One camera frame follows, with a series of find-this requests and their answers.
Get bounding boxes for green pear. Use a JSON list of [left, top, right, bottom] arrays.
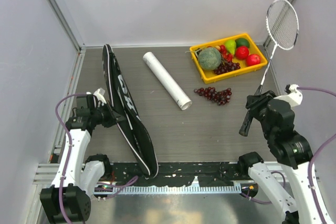
[[224, 39, 236, 55]]

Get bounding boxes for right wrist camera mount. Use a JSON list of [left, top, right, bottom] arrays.
[[275, 84, 303, 108]]

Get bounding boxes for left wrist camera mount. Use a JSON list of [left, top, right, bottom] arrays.
[[93, 88, 107, 104]]

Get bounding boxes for dark red grape bunch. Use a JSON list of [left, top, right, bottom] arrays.
[[193, 87, 232, 106]]

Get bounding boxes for red apple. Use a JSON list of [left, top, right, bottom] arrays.
[[235, 46, 249, 60]]

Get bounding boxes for badminton racket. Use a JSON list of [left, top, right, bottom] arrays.
[[238, 0, 300, 137]]

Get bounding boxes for red cherries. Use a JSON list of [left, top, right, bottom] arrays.
[[215, 45, 233, 62]]

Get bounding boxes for red pomegranate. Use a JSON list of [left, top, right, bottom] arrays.
[[246, 54, 261, 67]]

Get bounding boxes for white shuttlecock tube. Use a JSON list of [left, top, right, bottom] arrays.
[[143, 52, 192, 111]]

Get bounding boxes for green netted melon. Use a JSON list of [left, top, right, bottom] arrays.
[[197, 47, 222, 71]]

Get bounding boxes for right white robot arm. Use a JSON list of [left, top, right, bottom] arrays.
[[237, 88, 333, 223]]

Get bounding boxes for grape bunch in tray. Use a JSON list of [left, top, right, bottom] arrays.
[[213, 62, 240, 75]]

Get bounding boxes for white slotted cable duct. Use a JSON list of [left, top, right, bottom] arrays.
[[91, 183, 242, 196]]

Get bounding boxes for green lime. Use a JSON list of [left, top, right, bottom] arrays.
[[235, 37, 250, 48]]

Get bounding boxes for black racket bag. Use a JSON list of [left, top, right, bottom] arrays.
[[102, 44, 159, 179]]

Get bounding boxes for aluminium frame bars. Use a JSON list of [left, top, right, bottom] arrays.
[[47, 0, 86, 53]]

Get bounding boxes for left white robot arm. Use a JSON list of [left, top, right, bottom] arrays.
[[40, 88, 123, 223]]

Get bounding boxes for yellow plastic tray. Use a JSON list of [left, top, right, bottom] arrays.
[[189, 33, 268, 84]]

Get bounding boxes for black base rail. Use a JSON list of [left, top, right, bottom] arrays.
[[111, 162, 250, 187]]

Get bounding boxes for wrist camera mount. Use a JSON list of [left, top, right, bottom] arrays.
[[93, 88, 107, 104], [275, 84, 303, 108]]

